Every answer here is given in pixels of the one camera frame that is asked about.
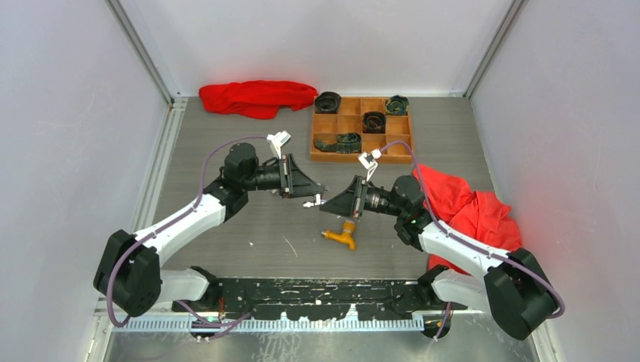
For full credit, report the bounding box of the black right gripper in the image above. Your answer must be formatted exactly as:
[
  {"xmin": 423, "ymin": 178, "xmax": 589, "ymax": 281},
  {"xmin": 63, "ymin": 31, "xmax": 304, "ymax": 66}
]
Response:
[{"xmin": 319, "ymin": 176, "xmax": 405, "ymax": 219}]

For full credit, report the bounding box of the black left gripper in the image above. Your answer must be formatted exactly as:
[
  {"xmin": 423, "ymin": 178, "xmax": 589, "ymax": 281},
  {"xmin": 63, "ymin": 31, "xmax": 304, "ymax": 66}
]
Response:
[{"xmin": 243, "ymin": 155, "xmax": 323, "ymax": 200}]

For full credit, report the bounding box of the chrome metal faucet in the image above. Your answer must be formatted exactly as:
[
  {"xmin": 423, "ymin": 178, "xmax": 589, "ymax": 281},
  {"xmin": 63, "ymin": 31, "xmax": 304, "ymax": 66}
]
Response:
[{"xmin": 303, "ymin": 194, "xmax": 325, "ymax": 208}]

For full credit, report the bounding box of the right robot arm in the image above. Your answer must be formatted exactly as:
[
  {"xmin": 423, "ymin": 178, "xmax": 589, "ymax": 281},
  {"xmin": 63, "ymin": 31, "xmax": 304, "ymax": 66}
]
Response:
[{"xmin": 319, "ymin": 175, "xmax": 564, "ymax": 340}]

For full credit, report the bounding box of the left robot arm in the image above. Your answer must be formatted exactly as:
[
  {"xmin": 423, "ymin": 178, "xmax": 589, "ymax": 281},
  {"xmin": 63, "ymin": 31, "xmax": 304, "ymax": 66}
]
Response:
[{"xmin": 93, "ymin": 138, "xmax": 325, "ymax": 324}]

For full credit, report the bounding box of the orange plastic faucet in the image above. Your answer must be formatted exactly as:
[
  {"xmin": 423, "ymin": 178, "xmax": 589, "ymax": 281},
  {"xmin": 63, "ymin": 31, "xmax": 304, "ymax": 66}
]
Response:
[{"xmin": 321, "ymin": 220, "xmax": 356, "ymax": 250}]

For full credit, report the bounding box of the dark belt lying flat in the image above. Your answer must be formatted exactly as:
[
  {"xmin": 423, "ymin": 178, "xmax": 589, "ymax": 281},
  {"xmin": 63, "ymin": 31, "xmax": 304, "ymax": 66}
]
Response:
[{"xmin": 314, "ymin": 133, "xmax": 362, "ymax": 154}]

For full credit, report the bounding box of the wooden compartment tray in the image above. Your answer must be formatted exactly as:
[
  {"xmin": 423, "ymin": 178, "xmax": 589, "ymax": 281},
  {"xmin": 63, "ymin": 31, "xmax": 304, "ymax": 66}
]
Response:
[{"xmin": 309, "ymin": 92, "xmax": 415, "ymax": 164}]

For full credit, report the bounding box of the rolled dark belt centre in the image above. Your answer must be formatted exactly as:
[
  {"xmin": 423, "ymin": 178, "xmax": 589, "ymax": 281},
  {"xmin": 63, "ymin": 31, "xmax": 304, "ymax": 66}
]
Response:
[{"xmin": 362, "ymin": 111, "xmax": 386, "ymax": 134}]

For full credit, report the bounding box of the rolled dark belt top-left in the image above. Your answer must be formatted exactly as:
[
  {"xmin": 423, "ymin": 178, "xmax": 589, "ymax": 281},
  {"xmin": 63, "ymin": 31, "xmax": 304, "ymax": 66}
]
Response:
[{"xmin": 313, "ymin": 91, "xmax": 342, "ymax": 114}]

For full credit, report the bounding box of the red cloth at back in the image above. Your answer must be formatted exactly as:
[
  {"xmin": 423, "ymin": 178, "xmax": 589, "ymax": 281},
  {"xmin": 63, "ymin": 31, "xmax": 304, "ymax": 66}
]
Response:
[{"xmin": 198, "ymin": 80, "xmax": 318, "ymax": 120}]

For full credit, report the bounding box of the red cloth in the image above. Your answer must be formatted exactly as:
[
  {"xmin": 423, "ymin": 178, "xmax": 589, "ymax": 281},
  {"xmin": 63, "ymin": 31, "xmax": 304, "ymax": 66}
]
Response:
[
  {"xmin": 198, "ymin": 80, "xmax": 318, "ymax": 120},
  {"xmin": 412, "ymin": 164, "xmax": 523, "ymax": 252}
]

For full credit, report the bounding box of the rolled dark belt top-right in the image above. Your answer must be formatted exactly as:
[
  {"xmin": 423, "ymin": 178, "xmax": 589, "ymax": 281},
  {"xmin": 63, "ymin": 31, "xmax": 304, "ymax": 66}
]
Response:
[{"xmin": 384, "ymin": 95, "xmax": 410, "ymax": 116}]

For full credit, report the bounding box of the red cloth at right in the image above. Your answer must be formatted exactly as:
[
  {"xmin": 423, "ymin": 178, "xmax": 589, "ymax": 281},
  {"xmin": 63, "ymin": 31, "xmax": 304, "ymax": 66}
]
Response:
[{"xmin": 412, "ymin": 164, "xmax": 523, "ymax": 252}]

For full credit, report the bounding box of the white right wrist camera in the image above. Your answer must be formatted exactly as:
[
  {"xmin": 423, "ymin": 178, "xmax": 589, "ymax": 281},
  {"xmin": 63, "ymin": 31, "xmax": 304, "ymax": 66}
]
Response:
[{"xmin": 358, "ymin": 149, "xmax": 382, "ymax": 182}]

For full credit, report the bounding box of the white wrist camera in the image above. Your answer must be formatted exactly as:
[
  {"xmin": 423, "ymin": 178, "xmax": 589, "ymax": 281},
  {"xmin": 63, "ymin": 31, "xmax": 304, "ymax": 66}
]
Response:
[
  {"xmin": 266, "ymin": 130, "xmax": 291, "ymax": 159},
  {"xmin": 358, "ymin": 149, "xmax": 382, "ymax": 182}
]

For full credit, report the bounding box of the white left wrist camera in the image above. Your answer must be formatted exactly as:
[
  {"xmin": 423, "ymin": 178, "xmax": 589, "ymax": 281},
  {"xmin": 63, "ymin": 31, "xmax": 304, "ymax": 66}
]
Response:
[{"xmin": 266, "ymin": 130, "xmax": 291, "ymax": 159}]

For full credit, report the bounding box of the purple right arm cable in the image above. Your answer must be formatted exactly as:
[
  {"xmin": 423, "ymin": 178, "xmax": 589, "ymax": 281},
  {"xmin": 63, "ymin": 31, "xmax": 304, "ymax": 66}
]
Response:
[{"xmin": 374, "ymin": 140, "xmax": 566, "ymax": 341}]

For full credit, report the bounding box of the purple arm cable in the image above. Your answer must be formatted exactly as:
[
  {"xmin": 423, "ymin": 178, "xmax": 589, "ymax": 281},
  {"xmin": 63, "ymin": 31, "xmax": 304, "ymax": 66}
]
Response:
[
  {"xmin": 106, "ymin": 133, "xmax": 271, "ymax": 342},
  {"xmin": 374, "ymin": 140, "xmax": 566, "ymax": 341}
]

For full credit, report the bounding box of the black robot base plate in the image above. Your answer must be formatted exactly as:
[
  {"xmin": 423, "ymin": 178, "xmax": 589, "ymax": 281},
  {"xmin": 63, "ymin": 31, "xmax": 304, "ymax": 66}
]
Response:
[{"xmin": 189, "ymin": 278, "xmax": 445, "ymax": 321}]

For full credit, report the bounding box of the perforated metal rail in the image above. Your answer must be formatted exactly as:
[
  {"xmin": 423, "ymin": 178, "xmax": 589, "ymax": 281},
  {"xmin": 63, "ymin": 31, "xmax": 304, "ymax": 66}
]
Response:
[{"xmin": 117, "ymin": 315, "xmax": 424, "ymax": 333}]

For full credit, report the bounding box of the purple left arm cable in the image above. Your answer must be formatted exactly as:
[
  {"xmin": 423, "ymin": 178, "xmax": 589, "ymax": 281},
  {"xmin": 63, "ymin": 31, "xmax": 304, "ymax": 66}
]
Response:
[{"xmin": 106, "ymin": 133, "xmax": 271, "ymax": 342}]

